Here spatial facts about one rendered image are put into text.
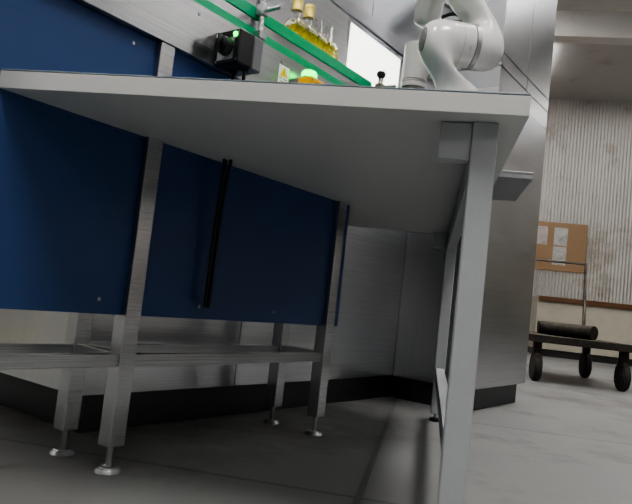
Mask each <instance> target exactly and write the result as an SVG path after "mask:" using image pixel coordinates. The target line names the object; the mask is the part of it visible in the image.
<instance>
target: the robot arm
mask: <svg viewBox="0 0 632 504"><path fill-rule="evenodd" d="M448 2H449V5H450V6H451V8H452V10H453V11H454V13H455V14H456V15H457V16H458V17H459V18H460V19H461V20H462V22H459V21H453V20H447V19H441V14H442V10H443V6H444V3H445V0H417V2H416V7H415V11H414V18H413V19H414V23H415V24H416V25H417V26H419V27H421V28H423V29H422V30H421V33H420V36H419V39H418V41H410V42H408V43H406V45H405V51H404V61H403V70H402V80H401V88H419V89H426V82H427V79H432V80H433V82H434V84H435V89H440V90H460V91H479V90H478V88H477V87H476V86H475V85H473V84H472V83H471V82H469V81H468V80H467V79H466V78H464V77H463V76H462V75H461V74H460V73H459V72H458V70H457V69H456V68H459V69H465V70H470V71H477V72H485V71H489V70H492V69H494V68H495V67H496V66H497V65H498V64H499V62H500V61H501V59H502V57H503V52H504V40H503V36H502V33H501V30H500V28H499V26H498V24H497V22H496V20H495V18H494V16H493V15H492V13H491V11H490V9H489V8H488V6H487V4H486V2H485V0H448Z"/></svg>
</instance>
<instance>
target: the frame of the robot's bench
mask: <svg viewBox="0 0 632 504"><path fill-rule="evenodd" d="M498 131H499V124H498V123H487V122H474V123H473V124H471V123H454V122H441V129H440V140H439V150H438V162H443V163H457V164H466V167H465V171H464V175H463V179H462V183H461V187H460V191H459V195H458V199H457V203H456V207H455V211H454V215H453V219H452V223H451V227H450V231H449V233H440V232H434V240H433V248H437V249H446V252H445V262H444V272H443V283H442V293H441V304H440V314H439V325H438V335H437V346H436V356H435V367H434V377H433V388H432V398H431V408H430V413H433V414H434V417H429V421H432V422H439V432H440V443H441V461H440V472H439V482H438V493H437V504H465V494H466V483H467V472H468V461H469V450H470V439H471V428H472V417H473V406H474V395H475V384H476V373H477V362H478V351H479V340H480V329H481V318H482V307H483V296H484V285H485V274H486V263H487V252H488V241H489V230H490V219H491V208H492V197H493V186H494V175H495V164H496V153H497V142H498ZM461 234H462V238H461V248H460V259H459V270H458V280H457V291H456V302H455V312H454V323H453V333H452V344H451V355H450V365H449V376H448V384H447V380H446V376H445V367H446V356H447V346H448V335H449V325H450V314H451V303H452V293H453V282H454V272H455V261H456V251H457V244H458V241H459V239H460V237H461ZM437 414H438V418H437Z"/></svg>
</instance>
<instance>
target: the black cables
mask: <svg viewBox="0 0 632 504"><path fill-rule="evenodd" d="M232 162H233V160H231V159H229V163H228V160H226V159H224V158H223V161H222V171H221V179H220V186H219V193H218V200H217V206H216V212H215V218H214V225H213V232H212V240H211V247H210V255H209V262H208V270H207V278H206V286H205V294H204V302H203V307H205V308H206V307H207V308H210V304H211V296H212V288H213V280H214V272H215V264H216V257H217V249H218V241H219V234H220V227H221V220H222V214H223V208H224V202H225V197H226V191H227V186H228V181H229V176H230V171H231V166H232ZM227 164H228V168H227ZM226 170H227V173H226ZM225 176H226V178H225ZM224 181H225V183H224ZM223 184H224V188H223ZM222 191H223V193H222ZM221 197H222V199H221ZM216 229H217V230H216ZM214 244H215V245H214ZM212 259H213V260H212ZM211 267H212V268H211ZM207 299H208V300H207Z"/></svg>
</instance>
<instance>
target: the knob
mask: <svg viewBox="0 0 632 504"><path fill-rule="evenodd" d="M233 47H234V41H233V39H232V38H231V37H228V36H225V35H223V34H221V33H217V34H216V42H215V51H217V52H218V53H219V54H221V55H222V56H227V55H229V54H230V53H231V52H232V50H233Z"/></svg>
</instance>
